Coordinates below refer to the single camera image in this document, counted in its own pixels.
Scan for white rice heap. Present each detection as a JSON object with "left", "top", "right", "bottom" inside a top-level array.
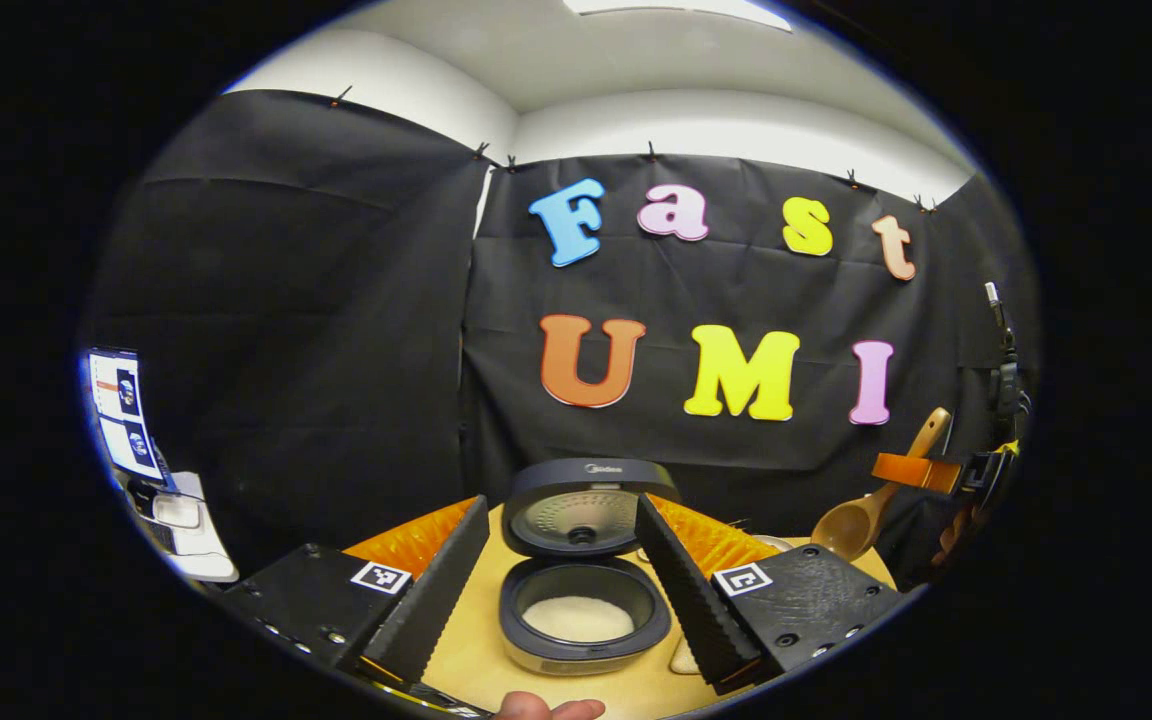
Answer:
[{"left": 523, "top": 597, "right": 636, "bottom": 644}]

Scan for white device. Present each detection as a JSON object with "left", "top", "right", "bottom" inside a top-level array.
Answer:
[{"left": 126, "top": 470, "right": 239, "bottom": 583}]

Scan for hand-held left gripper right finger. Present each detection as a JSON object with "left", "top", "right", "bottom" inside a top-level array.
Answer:
[{"left": 634, "top": 493, "right": 907, "bottom": 695}]

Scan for dark grey rice cooker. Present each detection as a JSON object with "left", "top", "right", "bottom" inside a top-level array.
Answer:
[{"left": 498, "top": 458, "right": 682, "bottom": 677}]

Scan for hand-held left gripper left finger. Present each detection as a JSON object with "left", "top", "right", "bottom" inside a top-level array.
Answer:
[{"left": 216, "top": 495, "right": 492, "bottom": 688}]

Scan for monitor screen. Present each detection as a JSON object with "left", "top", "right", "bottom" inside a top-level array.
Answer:
[{"left": 86, "top": 347, "right": 172, "bottom": 483}]

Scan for ceiling light panel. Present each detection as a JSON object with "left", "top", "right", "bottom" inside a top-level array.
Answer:
[{"left": 564, "top": 0, "right": 794, "bottom": 33}]

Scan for wooden spoon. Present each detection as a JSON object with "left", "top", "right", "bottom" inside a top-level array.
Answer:
[{"left": 811, "top": 407, "right": 952, "bottom": 561}]

